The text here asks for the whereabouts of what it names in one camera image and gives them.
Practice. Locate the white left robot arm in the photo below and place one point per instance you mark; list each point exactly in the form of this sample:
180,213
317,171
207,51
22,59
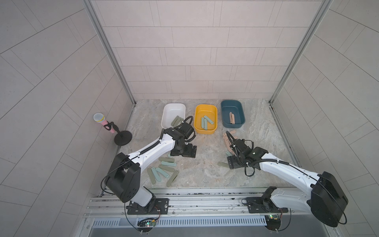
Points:
124,177

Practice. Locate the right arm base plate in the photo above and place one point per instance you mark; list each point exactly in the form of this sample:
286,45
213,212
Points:
262,205

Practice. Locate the aluminium rail frame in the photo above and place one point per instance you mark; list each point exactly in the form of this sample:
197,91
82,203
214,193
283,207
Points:
186,202

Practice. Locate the circuit board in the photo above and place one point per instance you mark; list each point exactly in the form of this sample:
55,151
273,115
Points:
147,223
273,222

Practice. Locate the right circuit board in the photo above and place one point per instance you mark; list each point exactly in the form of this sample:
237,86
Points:
273,222

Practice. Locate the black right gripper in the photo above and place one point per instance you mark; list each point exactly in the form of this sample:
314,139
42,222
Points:
231,163

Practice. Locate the dark teal storage box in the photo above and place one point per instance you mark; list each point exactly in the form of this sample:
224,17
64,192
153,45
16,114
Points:
236,108

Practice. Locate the olive folding knife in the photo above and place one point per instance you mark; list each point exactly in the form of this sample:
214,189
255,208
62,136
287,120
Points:
151,176
223,164
178,122
172,178
164,159
175,121
167,168

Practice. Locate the white storage box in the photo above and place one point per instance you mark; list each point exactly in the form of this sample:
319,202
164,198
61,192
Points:
170,112

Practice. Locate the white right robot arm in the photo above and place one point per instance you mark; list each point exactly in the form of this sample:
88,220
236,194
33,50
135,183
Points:
318,194

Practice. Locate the black microphone stand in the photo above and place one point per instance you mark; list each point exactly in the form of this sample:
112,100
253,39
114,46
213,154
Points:
122,137

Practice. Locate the yellow storage box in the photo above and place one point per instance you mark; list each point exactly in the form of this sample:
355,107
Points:
205,110

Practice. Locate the pink toy microphone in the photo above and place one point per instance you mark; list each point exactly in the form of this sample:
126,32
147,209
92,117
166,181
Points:
100,118

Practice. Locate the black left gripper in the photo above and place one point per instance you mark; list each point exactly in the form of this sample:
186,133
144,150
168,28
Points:
188,152

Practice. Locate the left circuit board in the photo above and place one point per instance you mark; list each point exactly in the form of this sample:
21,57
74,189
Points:
147,223

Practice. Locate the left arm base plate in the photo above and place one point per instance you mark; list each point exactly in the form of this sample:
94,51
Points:
154,207

